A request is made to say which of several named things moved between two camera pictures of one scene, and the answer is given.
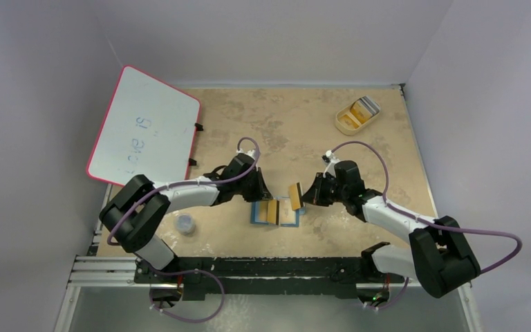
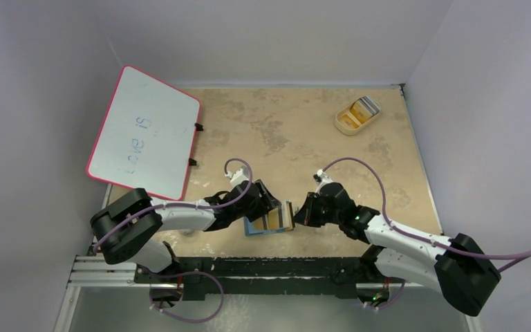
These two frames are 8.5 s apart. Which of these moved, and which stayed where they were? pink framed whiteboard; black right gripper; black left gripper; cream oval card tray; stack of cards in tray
Moved: black left gripper; black right gripper
Stayed: pink framed whiteboard; stack of cards in tray; cream oval card tray
